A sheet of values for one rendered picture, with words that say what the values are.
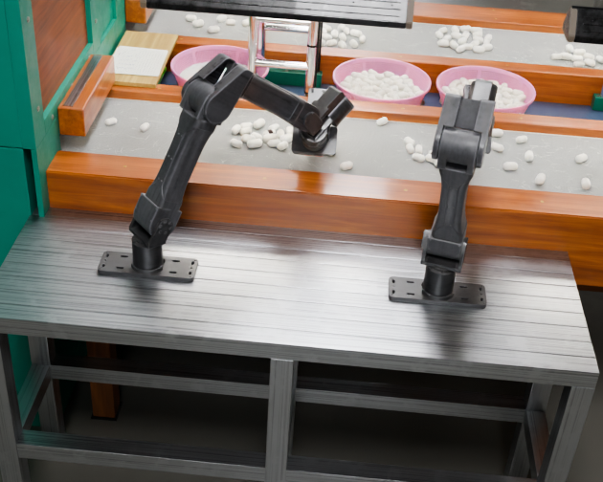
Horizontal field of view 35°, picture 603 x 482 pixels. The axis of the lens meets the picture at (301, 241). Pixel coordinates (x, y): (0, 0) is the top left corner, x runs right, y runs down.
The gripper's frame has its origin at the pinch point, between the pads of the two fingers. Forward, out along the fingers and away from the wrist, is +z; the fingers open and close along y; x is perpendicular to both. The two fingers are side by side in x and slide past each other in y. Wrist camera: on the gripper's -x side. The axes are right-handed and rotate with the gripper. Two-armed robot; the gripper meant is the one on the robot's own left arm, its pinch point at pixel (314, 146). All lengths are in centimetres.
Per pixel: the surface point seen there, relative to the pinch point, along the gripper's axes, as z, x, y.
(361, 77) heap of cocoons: 35.2, -27.2, -10.5
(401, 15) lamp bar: -14.2, -28.7, -17.2
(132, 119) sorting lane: 8.8, -4.9, 45.8
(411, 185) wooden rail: -11.8, 9.2, -22.5
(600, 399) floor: 52, 56, -86
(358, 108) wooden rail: 15.4, -13.8, -10.0
